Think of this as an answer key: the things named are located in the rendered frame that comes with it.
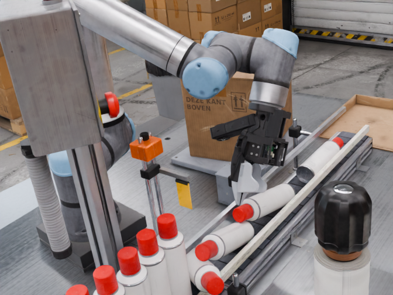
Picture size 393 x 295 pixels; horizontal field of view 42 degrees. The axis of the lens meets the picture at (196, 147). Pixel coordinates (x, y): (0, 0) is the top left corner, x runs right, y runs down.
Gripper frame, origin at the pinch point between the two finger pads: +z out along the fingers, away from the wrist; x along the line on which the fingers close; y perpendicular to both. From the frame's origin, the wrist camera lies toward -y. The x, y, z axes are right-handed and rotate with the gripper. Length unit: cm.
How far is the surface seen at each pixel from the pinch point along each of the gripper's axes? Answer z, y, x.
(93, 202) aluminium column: 4.0, -11.8, -28.7
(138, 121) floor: -4, -225, 208
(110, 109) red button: -13.0, 1.4, -41.8
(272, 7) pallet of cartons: -139, -208, 346
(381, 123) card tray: -26, 2, 79
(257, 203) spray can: 0.8, 1.8, 6.0
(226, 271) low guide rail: 13.7, 4.7, -6.0
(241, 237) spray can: 7.6, 3.3, -0.5
